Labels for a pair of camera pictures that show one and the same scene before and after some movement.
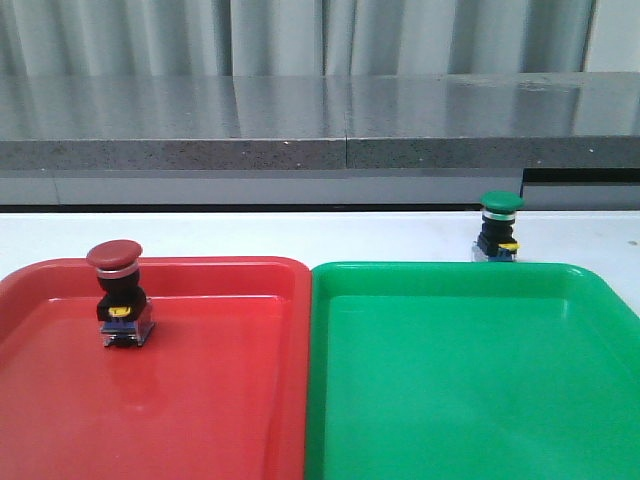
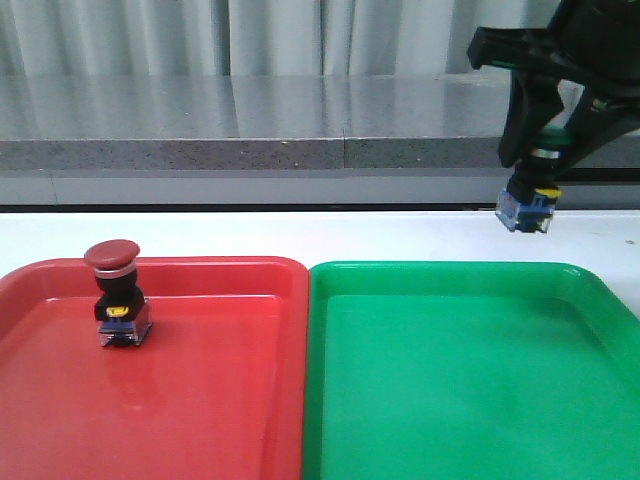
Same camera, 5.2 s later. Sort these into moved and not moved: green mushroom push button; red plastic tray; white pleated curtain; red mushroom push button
Moved: green mushroom push button
Not moved: white pleated curtain; red plastic tray; red mushroom push button
